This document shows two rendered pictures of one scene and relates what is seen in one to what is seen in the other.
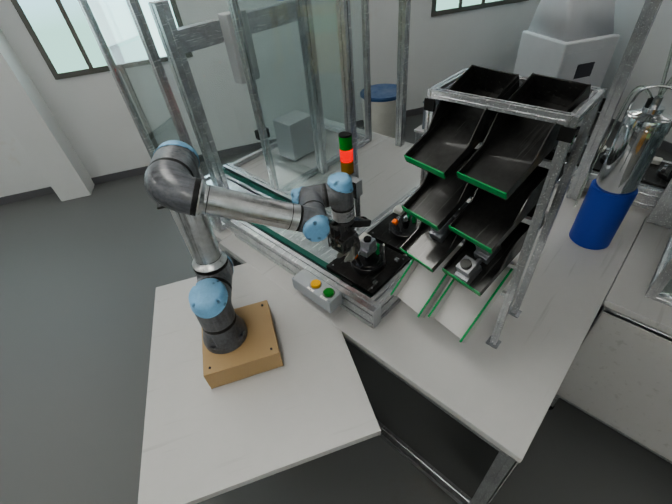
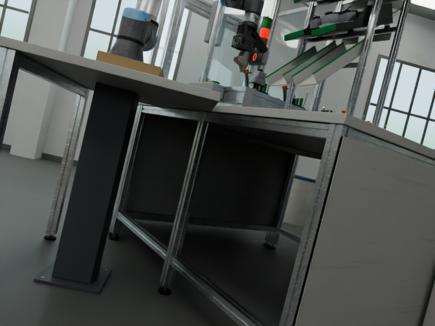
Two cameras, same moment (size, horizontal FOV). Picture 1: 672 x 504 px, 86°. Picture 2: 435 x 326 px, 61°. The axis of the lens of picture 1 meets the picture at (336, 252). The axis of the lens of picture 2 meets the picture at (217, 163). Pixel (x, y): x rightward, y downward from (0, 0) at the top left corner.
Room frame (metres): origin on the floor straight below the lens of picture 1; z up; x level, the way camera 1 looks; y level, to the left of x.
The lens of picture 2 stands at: (-0.72, -0.27, 0.68)
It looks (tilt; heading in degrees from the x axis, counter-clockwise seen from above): 2 degrees down; 8
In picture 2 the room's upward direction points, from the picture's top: 14 degrees clockwise
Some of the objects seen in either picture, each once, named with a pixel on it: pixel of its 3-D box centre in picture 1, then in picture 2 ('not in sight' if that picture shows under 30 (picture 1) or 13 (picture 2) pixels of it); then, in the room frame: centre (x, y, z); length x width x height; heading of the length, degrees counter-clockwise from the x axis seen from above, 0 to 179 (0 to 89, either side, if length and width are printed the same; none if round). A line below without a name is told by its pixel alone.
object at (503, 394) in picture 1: (426, 230); (309, 140); (1.35, -0.45, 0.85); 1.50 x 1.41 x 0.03; 43
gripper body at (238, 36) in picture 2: (343, 232); (245, 37); (0.97, -0.03, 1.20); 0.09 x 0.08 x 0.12; 133
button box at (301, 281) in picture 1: (316, 289); (205, 90); (0.97, 0.09, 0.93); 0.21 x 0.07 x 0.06; 43
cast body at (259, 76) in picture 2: (369, 243); (259, 77); (1.06, -0.13, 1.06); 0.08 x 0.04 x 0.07; 133
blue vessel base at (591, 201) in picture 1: (600, 213); not in sight; (1.15, -1.12, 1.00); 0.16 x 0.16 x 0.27
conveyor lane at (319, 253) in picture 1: (321, 240); not in sight; (1.29, 0.06, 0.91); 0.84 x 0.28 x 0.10; 43
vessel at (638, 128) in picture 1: (637, 140); not in sight; (1.15, -1.12, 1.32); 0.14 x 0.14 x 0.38
